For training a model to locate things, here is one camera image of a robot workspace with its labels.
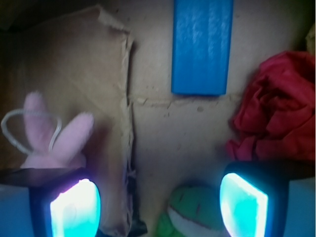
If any pink plush bunny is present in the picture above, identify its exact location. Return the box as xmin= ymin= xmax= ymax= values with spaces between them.
xmin=1 ymin=91 xmax=95 ymax=169

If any blue wooden block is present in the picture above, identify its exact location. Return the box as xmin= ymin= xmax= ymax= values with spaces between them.
xmin=171 ymin=0 xmax=234 ymax=96

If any red crumpled paper ball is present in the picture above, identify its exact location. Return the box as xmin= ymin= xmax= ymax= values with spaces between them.
xmin=226 ymin=51 xmax=316 ymax=161

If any brown paper bag tray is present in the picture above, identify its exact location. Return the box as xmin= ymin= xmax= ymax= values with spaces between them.
xmin=0 ymin=0 xmax=316 ymax=237

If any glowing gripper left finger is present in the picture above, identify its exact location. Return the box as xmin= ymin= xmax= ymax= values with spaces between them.
xmin=0 ymin=168 xmax=101 ymax=237

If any green plush frog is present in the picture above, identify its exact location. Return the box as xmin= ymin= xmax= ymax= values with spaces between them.
xmin=154 ymin=185 xmax=229 ymax=237

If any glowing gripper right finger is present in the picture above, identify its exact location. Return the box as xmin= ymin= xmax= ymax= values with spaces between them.
xmin=219 ymin=160 xmax=316 ymax=237

